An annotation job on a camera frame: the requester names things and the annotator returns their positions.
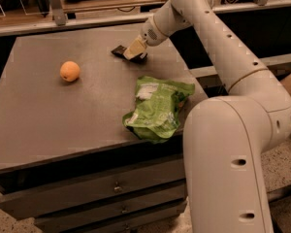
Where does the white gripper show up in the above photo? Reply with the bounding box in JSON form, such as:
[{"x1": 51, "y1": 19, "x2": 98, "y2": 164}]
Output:
[{"x1": 127, "y1": 17, "x2": 168, "y2": 55}]

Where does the dark chocolate rxbar wrapper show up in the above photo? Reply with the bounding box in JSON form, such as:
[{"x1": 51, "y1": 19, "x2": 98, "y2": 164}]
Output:
[{"x1": 112, "y1": 45, "x2": 147, "y2": 63}]

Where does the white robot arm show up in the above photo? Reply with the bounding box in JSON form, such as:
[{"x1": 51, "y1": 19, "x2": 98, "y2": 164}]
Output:
[{"x1": 124, "y1": 0, "x2": 291, "y2": 233}]

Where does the orange fruit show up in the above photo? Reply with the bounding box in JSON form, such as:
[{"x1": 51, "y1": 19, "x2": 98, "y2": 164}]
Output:
[{"x1": 60, "y1": 61, "x2": 81, "y2": 82}]

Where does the green chip bag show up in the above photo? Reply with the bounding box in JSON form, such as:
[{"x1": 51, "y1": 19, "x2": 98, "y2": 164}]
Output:
[{"x1": 122, "y1": 76, "x2": 195, "y2": 144}]

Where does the grey metal railing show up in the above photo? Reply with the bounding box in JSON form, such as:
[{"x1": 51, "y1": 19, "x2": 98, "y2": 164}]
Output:
[{"x1": 0, "y1": 0, "x2": 291, "y2": 37}]

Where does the grey drawer cabinet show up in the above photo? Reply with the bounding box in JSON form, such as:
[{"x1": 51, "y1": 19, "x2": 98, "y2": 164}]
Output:
[{"x1": 0, "y1": 22, "x2": 210, "y2": 233}]

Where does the top grey drawer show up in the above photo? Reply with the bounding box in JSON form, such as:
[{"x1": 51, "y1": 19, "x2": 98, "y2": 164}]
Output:
[{"x1": 0, "y1": 158, "x2": 184, "y2": 219}]

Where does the grey drawer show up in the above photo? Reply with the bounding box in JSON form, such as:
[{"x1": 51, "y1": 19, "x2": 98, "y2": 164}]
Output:
[
  {"x1": 35, "y1": 181, "x2": 185, "y2": 233},
  {"x1": 0, "y1": 158, "x2": 184, "y2": 219},
  {"x1": 72, "y1": 200, "x2": 186, "y2": 233}
]

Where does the middle grey drawer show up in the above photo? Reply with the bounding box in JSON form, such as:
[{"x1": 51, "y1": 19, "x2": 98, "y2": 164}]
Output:
[{"x1": 35, "y1": 181, "x2": 185, "y2": 233}]

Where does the bottom grey drawer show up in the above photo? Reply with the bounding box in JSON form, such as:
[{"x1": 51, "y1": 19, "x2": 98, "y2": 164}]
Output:
[{"x1": 72, "y1": 200, "x2": 186, "y2": 233}]

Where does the grey low shelf frame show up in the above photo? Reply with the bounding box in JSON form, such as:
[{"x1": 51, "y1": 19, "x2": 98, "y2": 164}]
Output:
[{"x1": 189, "y1": 51, "x2": 291, "y2": 97}]

